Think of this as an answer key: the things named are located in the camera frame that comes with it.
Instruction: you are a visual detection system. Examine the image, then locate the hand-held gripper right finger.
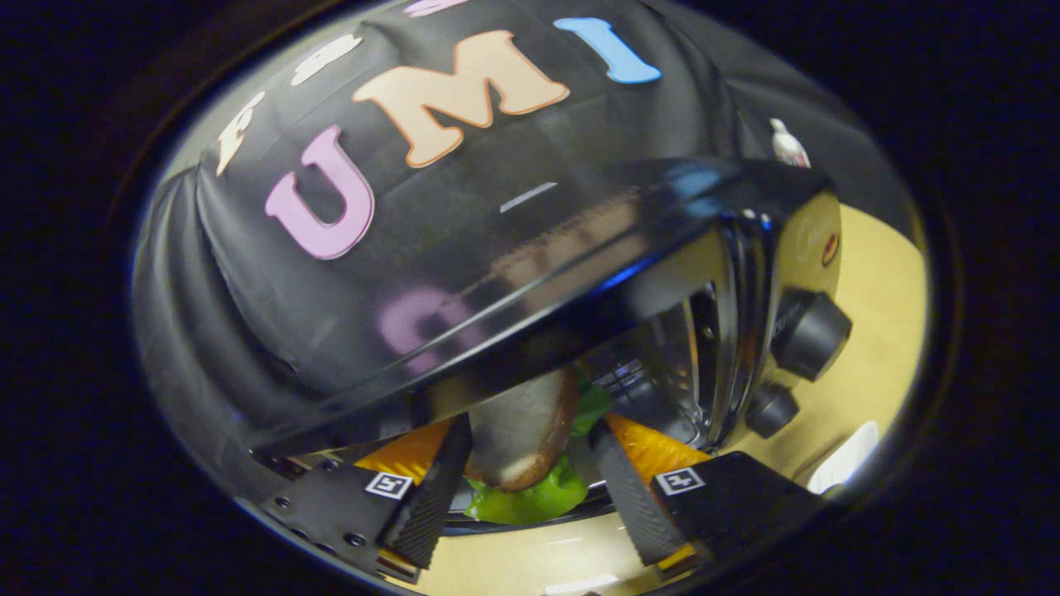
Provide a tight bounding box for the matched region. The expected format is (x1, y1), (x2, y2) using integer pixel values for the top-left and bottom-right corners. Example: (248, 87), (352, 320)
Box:
(590, 412), (829, 580)

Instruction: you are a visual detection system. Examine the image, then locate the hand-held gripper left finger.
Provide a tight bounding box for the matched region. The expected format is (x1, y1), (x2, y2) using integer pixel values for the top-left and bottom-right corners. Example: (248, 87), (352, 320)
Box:
(257, 414), (475, 584)

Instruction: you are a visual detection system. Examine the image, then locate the lettuce sandwich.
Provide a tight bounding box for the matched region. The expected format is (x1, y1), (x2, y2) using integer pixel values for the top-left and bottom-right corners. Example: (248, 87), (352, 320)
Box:
(464, 368), (614, 525)

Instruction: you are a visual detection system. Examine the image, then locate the black toaster oven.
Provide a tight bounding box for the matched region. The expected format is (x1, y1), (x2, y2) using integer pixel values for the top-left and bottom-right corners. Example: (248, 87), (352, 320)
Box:
(240, 157), (854, 535)

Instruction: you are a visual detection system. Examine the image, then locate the white rectangular plate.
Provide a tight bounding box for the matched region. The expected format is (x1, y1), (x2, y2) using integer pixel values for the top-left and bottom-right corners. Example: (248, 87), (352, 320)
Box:
(807, 421), (880, 496)

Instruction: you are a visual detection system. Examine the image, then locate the black backdrop cloth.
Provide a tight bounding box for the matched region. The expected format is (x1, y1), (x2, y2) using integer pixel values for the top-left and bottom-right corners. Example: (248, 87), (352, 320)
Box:
(132, 0), (912, 497)

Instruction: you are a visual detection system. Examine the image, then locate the white spray bottle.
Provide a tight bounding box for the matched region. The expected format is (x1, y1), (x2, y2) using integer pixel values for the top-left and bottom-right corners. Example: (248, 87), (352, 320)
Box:
(768, 118), (812, 170)

